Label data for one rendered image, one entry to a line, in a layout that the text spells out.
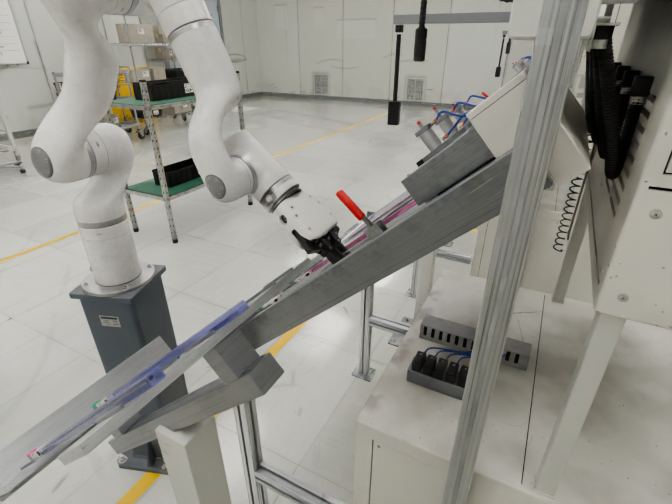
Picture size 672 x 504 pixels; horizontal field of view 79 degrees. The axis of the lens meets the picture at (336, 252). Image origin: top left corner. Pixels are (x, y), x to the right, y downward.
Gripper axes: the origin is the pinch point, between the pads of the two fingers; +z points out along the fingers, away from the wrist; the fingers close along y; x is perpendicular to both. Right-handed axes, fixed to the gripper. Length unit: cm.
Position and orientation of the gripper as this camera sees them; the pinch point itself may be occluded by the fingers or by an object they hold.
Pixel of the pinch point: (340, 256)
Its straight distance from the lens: 80.2
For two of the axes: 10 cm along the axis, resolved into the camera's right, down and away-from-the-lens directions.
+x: -5.5, 5.6, 6.2
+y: 4.7, -4.1, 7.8
